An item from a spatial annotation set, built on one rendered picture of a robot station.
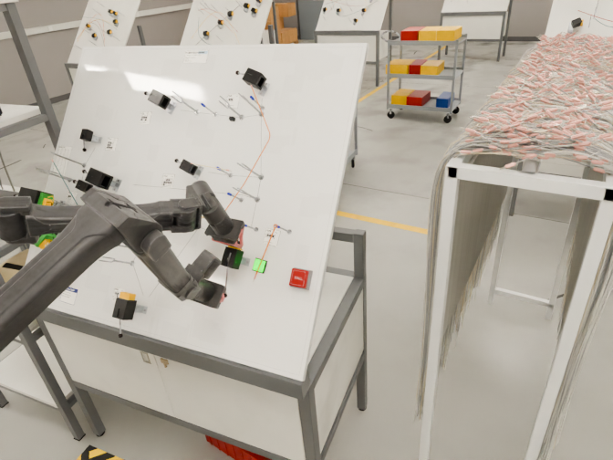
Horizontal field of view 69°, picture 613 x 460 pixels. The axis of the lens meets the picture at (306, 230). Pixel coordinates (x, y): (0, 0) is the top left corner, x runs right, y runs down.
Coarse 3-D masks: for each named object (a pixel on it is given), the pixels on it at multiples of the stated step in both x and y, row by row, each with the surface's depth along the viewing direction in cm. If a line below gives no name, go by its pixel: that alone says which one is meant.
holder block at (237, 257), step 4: (228, 248) 130; (232, 248) 130; (224, 252) 130; (228, 252) 130; (232, 252) 130; (236, 252) 129; (240, 252) 131; (224, 256) 130; (228, 256) 130; (232, 256) 129; (236, 256) 130; (240, 256) 131; (224, 260) 130; (232, 260) 129; (236, 260) 130; (240, 260) 132; (224, 264) 130; (228, 264) 129; (232, 264) 129; (236, 264) 131; (236, 268) 131
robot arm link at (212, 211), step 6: (204, 198) 116; (210, 198) 117; (216, 198) 117; (204, 204) 116; (210, 204) 115; (216, 204) 115; (204, 210) 115; (210, 210) 115; (216, 210) 115; (222, 210) 117; (204, 216) 116; (210, 216) 116; (216, 216) 116; (222, 216) 118; (210, 222) 118; (216, 222) 118
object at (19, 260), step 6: (24, 252) 202; (12, 258) 198; (18, 258) 197; (24, 258) 197; (0, 264) 194; (6, 264) 193; (12, 264) 192; (18, 264) 193; (24, 264) 193; (0, 270) 190; (6, 270) 190; (12, 270) 189; (18, 270) 189; (6, 276) 187; (12, 276) 186
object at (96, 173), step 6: (90, 168) 152; (90, 174) 152; (96, 174) 151; (102, 174) 150; (108, 174) 152; (90, 180) 151; (96, 180) 150; (102, 180) 150; (108, 180) 153; (120, 180) 160; (102, 186) 151; (108, 186) 153; (114, 186) 159
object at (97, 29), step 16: (96, 0) 661; (112, 0) 642; (128, 0) 625; (96, 16) 653; (112, 16) 628; (128, 16) 618; (80, 32) 664; (96, 32) 645; (112, 32) 627; (128, 32) 611; (80, 48) 648
